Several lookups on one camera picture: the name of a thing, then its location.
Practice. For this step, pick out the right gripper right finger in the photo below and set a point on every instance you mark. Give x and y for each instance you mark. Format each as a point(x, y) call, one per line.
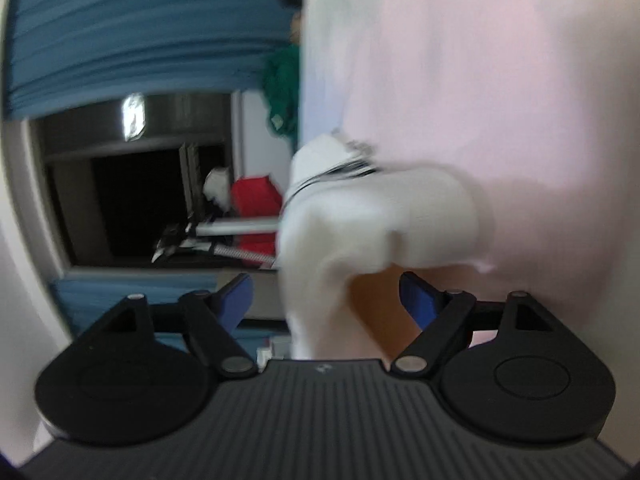
point(508, 370)

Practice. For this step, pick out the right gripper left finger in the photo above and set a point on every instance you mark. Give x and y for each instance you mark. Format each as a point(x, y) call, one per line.
point(141, 372)

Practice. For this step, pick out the white sweatpants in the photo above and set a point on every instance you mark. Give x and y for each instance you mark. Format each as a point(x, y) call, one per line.
point(349, 228)

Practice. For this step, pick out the left blue curtain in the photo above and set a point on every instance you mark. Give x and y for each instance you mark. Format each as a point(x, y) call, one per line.
point(84, 297)

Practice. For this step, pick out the blue curtain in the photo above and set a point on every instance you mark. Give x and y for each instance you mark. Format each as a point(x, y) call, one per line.
point(61, 54)
point(84, 297)

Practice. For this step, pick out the dark window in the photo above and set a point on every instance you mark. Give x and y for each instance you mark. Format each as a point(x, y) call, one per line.
point(123, 173)

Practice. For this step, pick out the red garment on rack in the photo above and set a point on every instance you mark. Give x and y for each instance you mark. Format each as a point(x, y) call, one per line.
point(256, 198)

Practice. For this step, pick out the pastel tie-dye bed sheet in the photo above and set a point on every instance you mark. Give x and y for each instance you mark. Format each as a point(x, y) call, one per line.
point(537, 103)

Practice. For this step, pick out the green garment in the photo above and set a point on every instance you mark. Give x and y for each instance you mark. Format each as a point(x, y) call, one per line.
point(280, 89)

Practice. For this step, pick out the right blue curtain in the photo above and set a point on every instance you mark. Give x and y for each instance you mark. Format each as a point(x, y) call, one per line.
point(61, 54)

